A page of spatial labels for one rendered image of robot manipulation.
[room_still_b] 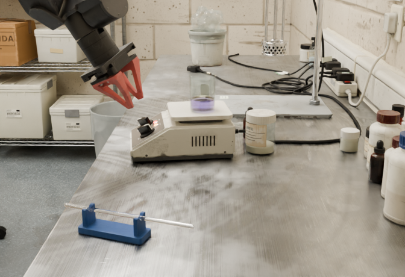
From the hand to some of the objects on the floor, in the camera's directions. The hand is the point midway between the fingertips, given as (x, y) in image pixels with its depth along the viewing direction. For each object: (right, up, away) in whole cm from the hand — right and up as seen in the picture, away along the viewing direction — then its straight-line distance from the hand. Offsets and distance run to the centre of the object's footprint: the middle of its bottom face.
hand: (134, 99), depth 104 cm
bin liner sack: (-26, -36, +183) cm, 188 cm away
